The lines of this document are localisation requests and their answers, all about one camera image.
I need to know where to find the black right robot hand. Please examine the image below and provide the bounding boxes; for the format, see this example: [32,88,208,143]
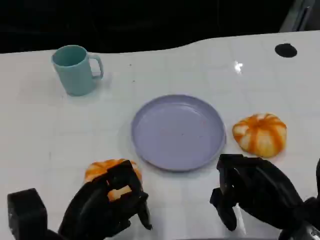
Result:
[209,153,306,240]

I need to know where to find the orange white toy bread roll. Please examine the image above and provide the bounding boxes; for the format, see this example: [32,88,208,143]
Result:
[232,112,288,158]
[84,158,143,202]

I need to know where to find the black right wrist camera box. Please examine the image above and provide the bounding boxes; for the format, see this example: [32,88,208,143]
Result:
[315,157,320,200]

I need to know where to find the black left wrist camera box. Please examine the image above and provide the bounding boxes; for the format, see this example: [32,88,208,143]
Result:
[7,188,49,240]

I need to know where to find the lilac plate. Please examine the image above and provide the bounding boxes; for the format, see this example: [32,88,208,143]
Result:
[131,94,227,173]

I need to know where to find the grey metal frame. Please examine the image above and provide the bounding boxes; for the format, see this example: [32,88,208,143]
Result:
[278,0,320,33]

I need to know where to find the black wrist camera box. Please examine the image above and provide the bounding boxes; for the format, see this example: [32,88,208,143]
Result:
[315,157,320,200]
[7,188,49,240]

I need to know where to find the pale green mug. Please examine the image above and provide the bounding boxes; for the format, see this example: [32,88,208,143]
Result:
[51,44,105,97]

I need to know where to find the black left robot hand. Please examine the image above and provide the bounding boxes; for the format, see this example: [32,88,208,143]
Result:
[58,159,154,240]

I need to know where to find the black round table grommet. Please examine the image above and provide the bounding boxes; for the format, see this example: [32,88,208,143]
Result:
[274,43,298,58]

